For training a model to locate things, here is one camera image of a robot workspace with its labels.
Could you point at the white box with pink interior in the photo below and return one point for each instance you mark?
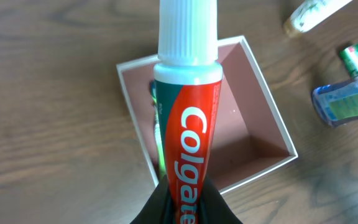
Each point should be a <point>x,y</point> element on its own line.
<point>250,138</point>

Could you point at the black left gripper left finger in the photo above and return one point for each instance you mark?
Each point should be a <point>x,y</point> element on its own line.
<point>159,209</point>

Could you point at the green white toothbrush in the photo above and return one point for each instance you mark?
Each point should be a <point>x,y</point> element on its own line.
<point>158,141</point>

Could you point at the red Colgate toothpaste tube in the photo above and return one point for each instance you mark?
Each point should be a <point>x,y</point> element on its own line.
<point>188,81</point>

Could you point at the white lotion tube with leaves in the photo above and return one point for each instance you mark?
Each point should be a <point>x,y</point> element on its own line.
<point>311,13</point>

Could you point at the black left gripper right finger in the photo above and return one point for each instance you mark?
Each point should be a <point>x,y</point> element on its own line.
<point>212,208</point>

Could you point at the clear foam pump bottle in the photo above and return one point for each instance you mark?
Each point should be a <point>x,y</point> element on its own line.
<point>337,104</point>

